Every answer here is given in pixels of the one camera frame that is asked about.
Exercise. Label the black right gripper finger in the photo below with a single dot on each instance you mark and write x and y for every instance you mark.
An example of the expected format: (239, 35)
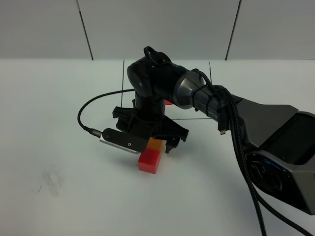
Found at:
(171, 144)

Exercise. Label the orange block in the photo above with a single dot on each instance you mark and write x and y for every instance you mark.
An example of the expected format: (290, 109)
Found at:
(155, 144)

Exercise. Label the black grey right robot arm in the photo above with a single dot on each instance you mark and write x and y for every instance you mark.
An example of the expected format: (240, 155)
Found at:
(274, 144)

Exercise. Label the red template block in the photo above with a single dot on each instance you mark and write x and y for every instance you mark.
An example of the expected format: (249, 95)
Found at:
(168, 102)

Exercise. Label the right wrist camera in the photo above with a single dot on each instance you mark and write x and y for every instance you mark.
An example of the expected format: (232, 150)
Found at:
(123, 141)

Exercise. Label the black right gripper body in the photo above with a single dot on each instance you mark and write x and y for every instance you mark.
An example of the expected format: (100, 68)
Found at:
(161, 128)

